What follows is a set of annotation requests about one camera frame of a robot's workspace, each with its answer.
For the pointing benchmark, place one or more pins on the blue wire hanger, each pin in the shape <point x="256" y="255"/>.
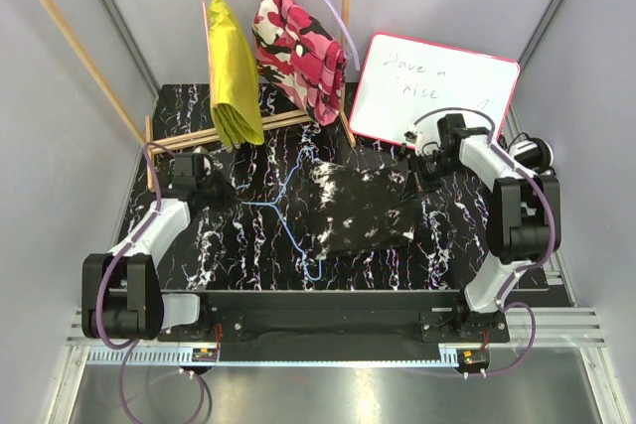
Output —
<point x="271" y="221"/>

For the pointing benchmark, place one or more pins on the pink camouflage trousers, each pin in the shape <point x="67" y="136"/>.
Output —
<point x="295" y="53"/>

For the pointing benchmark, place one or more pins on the black headphones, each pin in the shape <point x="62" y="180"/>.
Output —
<point x="533" y="153"/>

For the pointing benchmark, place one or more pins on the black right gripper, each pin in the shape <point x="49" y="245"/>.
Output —
<point x="419" y="181"/>

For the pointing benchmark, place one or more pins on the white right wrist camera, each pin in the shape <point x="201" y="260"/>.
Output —
<point x="421" y="143"/>

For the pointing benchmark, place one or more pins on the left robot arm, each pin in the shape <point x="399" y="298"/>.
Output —
<point x="121" y="297"/>

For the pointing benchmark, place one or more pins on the aluminium rail frame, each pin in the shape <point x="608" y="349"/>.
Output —
<point x="545" y="365"/>

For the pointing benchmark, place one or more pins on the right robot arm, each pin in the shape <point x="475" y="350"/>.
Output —
<point x="523" y="229"/>

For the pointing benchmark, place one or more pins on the wooden clothes rack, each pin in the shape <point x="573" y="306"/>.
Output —
<point x="164" y="46"/>

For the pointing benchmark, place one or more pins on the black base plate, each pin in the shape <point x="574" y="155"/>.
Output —
<point x="331" y="326"/>

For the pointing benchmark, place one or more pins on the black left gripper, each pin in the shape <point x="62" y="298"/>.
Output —
<point x="230" y="195"/>

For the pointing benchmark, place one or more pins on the black white patterned trousers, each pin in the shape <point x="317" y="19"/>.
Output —
<point x="353" y="211"/>

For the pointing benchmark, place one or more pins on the yellow-green folded garment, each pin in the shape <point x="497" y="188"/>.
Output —
<point x="234" y="80"/>

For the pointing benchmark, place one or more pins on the pink framed whiteboard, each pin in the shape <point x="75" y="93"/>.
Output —
<point x="407" y="82"/>

